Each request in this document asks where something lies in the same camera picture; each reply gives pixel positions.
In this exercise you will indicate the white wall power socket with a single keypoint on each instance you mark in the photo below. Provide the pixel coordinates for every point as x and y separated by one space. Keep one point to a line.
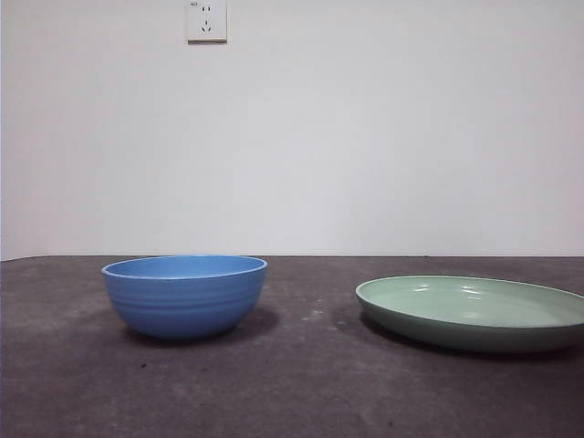
207 23

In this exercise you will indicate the green shallow plate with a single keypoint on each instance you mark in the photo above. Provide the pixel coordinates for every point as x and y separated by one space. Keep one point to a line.
456 337

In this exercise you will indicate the blue ribbed bowl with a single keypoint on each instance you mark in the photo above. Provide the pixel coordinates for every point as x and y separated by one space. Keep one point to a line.
182 305

